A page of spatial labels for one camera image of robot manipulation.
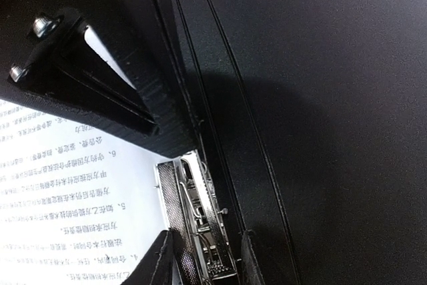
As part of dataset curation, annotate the metal folder clip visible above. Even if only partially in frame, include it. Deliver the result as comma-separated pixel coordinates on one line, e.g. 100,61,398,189
156,150,238,284

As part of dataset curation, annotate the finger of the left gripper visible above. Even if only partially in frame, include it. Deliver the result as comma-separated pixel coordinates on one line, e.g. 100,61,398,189
1,0,197,158

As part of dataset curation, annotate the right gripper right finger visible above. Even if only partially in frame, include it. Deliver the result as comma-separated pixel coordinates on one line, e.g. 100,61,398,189
241,230,266,285

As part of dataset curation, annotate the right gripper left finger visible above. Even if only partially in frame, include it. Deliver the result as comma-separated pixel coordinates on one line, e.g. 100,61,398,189
121,230,173,285

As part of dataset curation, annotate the teal folder with black inside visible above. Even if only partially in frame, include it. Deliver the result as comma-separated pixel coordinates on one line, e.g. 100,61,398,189
143,0,427,285

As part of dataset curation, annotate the printed paper sheet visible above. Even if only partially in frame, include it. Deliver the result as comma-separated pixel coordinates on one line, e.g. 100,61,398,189
1,101,167,284

